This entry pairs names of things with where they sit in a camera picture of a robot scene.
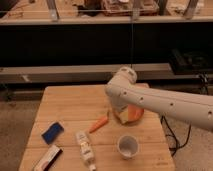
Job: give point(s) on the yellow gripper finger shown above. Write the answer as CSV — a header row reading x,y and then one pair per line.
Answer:
x,y
123,116

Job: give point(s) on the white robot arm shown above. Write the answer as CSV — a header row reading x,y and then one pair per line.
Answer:
x,y
194,109

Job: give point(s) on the orange round plate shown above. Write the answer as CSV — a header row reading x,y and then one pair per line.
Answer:
x,y
135,113

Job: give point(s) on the white paper cup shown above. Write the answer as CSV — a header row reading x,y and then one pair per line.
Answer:
x,y
127,146

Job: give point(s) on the white squeeze bottle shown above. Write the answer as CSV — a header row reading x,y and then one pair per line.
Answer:
x,y
86,150

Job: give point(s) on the blue sponge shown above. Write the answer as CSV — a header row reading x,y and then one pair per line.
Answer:
x,y
52,132

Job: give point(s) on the black device on shelf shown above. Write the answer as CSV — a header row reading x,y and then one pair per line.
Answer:
x,y
191,63

